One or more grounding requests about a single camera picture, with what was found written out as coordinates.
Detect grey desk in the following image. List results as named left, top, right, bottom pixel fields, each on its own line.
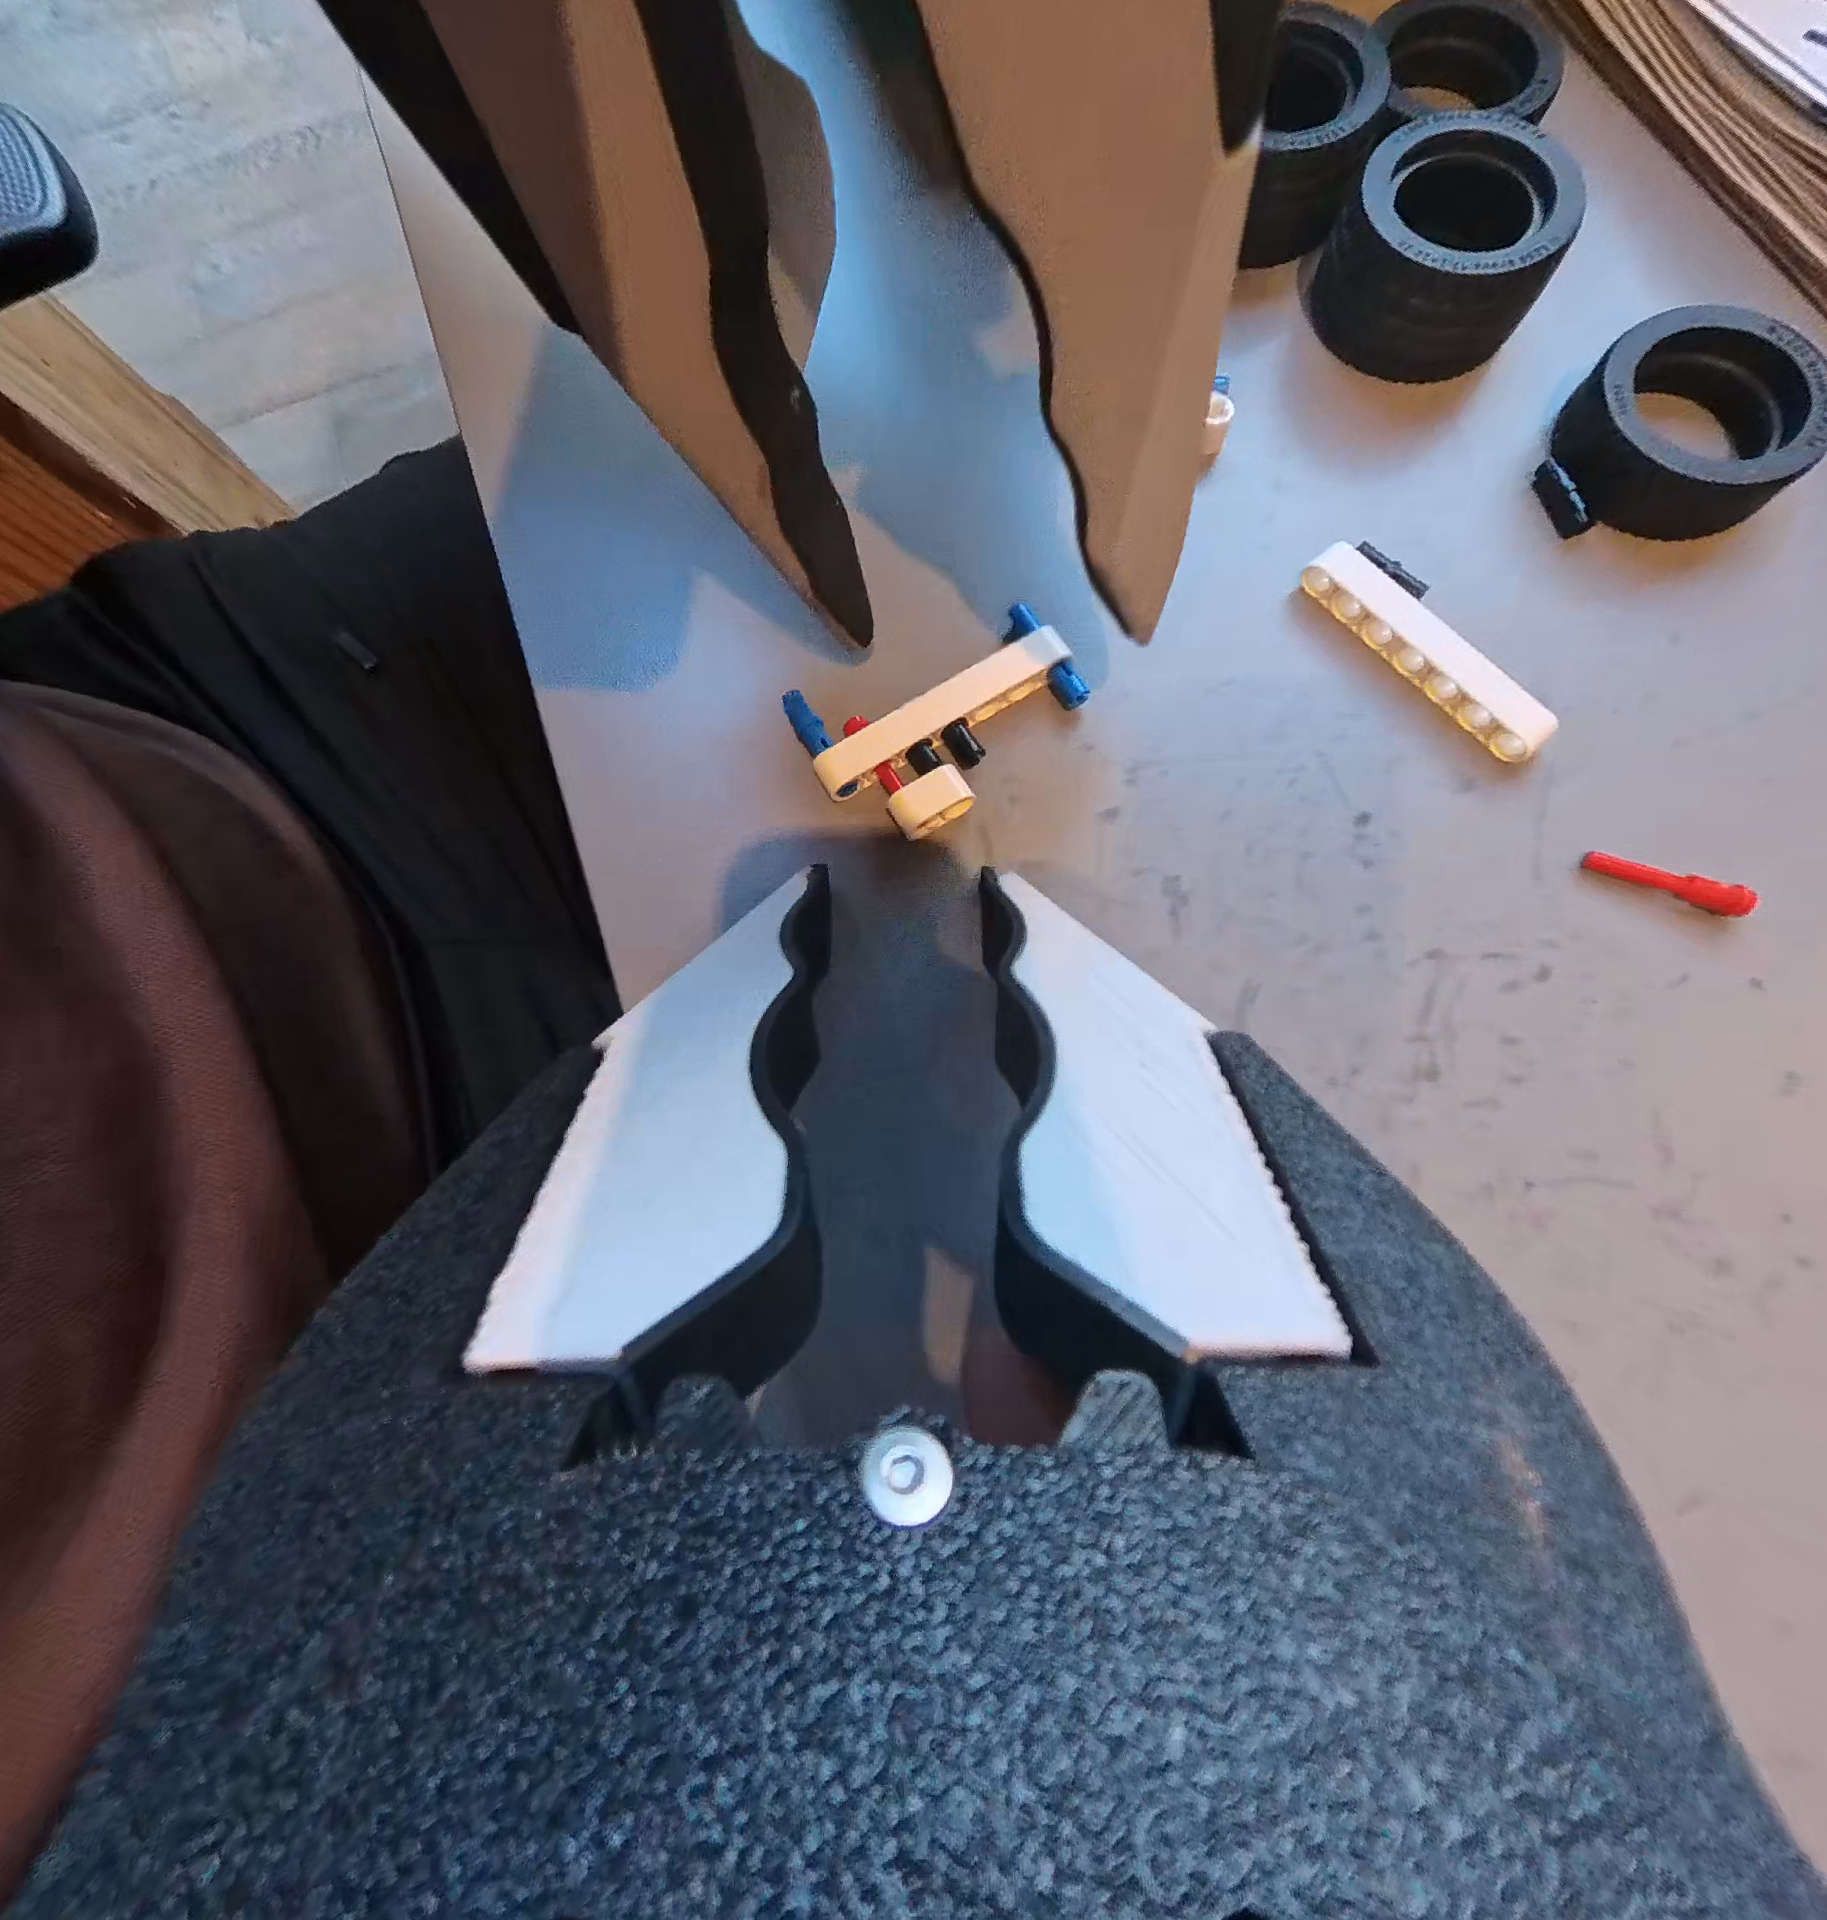
left=362, top=0, right=1827, bottom=1920

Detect printed instruction book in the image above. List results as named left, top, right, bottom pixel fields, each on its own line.
left=1542, top=0, right=1827, bottom=362

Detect black office chair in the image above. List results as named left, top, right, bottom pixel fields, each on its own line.
left=0, top=97, right=101, bottom=330

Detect wooden cabinet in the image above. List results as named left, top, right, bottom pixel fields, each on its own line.
left=0, top=292, right=298, bottom=617

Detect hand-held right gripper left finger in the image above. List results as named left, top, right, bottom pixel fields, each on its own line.
left=464, top=865, right=830, bottom=1381

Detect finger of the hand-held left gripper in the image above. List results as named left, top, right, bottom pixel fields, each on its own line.
left=419, top=0, right=877, bottom=653
left=852, top=0, right=1265, bottom=647

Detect long white toy beam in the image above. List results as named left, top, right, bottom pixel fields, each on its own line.
left=1298, top=541, right=1560, bottom=768

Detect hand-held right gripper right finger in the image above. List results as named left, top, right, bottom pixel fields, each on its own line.
left=978, top=868, right=1357, bottom=1370

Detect person's brown shirt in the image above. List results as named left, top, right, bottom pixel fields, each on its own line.
left=0, top=601, right=451, bottom=1920

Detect black toy tire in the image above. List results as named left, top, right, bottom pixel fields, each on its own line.
left=1236, top=0, right=1394, bottom=272
left=1546, top=305, right=1827, bottom=543
left=1371, top=0, right=1568, bottom=128
left=1298, top=117, right=1590, bottom=385

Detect long white beam with pins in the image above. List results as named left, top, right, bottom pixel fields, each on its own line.
left=812, top=626, right=1077, bottom=805

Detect person's black pants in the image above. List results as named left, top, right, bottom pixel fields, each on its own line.
left=0, top=440, right=621, bottom=1188

